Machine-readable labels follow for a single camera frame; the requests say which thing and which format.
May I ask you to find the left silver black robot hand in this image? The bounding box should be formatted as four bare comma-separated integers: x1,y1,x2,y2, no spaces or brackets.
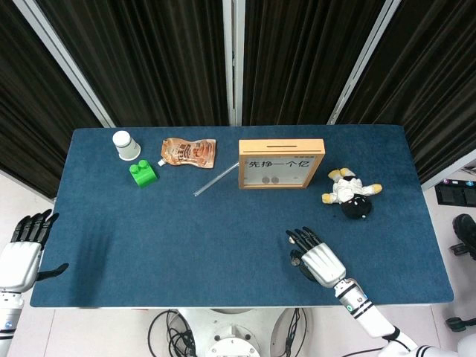
0,209,70,293

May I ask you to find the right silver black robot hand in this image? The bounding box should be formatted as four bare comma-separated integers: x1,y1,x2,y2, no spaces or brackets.
285,226,347,289

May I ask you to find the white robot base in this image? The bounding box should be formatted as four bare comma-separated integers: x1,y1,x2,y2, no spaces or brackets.
174,307,295,357

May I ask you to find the black white plush penguin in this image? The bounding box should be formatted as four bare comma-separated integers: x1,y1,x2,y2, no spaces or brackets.
321,167,383,221

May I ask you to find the clear plastic straw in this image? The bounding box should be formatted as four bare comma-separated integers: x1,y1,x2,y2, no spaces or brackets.
193,161,240,198

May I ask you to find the blue table cloth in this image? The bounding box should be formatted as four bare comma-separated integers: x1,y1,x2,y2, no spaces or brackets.
29,125,455,309

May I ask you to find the black shoe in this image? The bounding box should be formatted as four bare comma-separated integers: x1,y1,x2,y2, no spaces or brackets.
451,213,476,261

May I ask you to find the black chair caster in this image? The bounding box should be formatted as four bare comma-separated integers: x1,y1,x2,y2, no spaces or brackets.
446,315,468,332

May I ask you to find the black electronic device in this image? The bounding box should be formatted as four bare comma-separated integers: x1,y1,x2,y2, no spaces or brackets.
434,177,476,208

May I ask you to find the black pleated curtain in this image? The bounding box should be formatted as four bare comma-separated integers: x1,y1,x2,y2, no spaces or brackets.
334,0,476,185
0,0,107,200
241,0,390,126
35,0,231,128

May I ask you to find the green toy building block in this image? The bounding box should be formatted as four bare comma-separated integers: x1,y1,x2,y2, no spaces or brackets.
129,158,160,189

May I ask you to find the white paper cup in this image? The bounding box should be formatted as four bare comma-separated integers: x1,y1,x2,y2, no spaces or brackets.
112,129,143,161

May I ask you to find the orange spout pouch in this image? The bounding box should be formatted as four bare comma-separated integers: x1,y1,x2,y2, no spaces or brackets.
157,137,217,170

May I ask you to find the black cable bundle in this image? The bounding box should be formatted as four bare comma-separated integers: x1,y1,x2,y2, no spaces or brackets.
147,309,198,357
278,307,310,357

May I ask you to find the wooden coin box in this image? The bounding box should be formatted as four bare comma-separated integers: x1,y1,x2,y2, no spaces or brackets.
237,138,327,190

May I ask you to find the white frame post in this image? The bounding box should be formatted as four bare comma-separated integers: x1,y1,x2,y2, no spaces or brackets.
222,0,246,126
13,0,117,129
326,0,402,126
421,158,476,192

